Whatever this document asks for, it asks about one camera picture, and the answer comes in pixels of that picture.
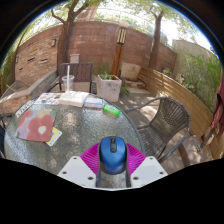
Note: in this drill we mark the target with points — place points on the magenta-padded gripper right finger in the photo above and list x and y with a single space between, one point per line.
148 170

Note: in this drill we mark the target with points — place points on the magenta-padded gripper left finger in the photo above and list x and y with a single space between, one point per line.
76 170

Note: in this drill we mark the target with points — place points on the blue computer mouse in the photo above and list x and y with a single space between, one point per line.
112 155

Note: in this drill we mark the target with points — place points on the yellow card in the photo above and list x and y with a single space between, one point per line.
55 136

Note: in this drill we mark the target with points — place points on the brown wicker chair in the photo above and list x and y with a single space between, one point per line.
170 116

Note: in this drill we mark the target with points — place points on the green plastic packet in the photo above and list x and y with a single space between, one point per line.
111 110

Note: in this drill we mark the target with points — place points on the small closed book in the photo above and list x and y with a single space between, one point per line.
93 102

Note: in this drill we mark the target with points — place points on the open white book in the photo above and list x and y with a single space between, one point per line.
74 98

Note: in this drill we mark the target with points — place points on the printed picture sheet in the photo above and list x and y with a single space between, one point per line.
48 98

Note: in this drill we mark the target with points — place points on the wooden slat fence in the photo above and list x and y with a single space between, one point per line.
186 96

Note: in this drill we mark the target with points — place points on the clear plastic cup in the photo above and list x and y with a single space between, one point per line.
65 84

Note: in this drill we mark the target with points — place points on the concrete planter box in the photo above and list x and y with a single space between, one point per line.
109 88

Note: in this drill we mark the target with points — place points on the stone raised bed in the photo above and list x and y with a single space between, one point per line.
23 93

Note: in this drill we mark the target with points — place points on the red hanging cloth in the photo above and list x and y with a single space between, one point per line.
219 106

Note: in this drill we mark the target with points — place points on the white drinking straw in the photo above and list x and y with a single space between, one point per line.
68 71

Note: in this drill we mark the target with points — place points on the slim tree trunk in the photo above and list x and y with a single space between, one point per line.
155 43

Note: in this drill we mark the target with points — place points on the forked tree trunk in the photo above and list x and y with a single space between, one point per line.
65 40

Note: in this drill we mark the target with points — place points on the wooden lamp post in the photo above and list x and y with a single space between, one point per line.
116 60

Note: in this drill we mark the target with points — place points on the wall lamp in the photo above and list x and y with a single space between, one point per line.
53 42

